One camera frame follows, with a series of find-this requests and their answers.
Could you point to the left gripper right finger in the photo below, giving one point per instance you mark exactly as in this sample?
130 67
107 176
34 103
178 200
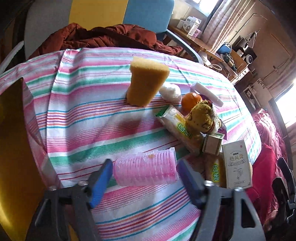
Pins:
243 222

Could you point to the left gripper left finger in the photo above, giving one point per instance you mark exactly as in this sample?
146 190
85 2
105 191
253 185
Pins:
49 221

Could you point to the white tall carton box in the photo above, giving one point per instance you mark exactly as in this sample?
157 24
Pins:
237 165

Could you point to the green medicine box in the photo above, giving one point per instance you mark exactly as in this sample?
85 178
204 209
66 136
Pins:
212 143

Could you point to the pink hair roller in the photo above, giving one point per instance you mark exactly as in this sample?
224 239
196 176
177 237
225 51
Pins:
146 169

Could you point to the yellow green snack packet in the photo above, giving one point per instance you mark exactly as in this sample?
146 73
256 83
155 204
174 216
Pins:
175 123

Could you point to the yellow patterned sock roll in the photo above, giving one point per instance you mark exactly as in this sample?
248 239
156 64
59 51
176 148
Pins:
203 119

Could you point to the white foam block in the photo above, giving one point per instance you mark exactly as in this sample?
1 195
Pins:
206 92

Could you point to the white plastic bag ball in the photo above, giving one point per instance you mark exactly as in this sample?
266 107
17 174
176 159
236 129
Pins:
170 92

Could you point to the yellow sponge block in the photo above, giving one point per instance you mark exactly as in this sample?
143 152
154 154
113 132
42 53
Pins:
147 78

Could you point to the red quilt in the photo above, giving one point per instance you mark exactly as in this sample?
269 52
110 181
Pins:
265 168

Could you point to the gold storage box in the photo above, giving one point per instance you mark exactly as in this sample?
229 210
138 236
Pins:
26 171

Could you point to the orange tangerine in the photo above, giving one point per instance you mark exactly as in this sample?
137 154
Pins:
190 100

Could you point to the striped bed sheet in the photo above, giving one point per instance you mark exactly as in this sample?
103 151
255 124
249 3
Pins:
77 116

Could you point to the wooden desk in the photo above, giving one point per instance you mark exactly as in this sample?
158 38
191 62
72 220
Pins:
214 58

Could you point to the blue round chair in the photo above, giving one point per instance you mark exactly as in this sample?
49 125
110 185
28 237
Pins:
225 48

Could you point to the pink small box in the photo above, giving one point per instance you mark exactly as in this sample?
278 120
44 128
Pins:
197 33

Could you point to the white product box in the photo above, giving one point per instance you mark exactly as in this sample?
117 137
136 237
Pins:
190 25

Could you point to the dark red jacket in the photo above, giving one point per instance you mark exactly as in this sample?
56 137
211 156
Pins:
73 36

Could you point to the blue yellow grey armchair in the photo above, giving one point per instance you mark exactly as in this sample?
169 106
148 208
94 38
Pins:
42 18

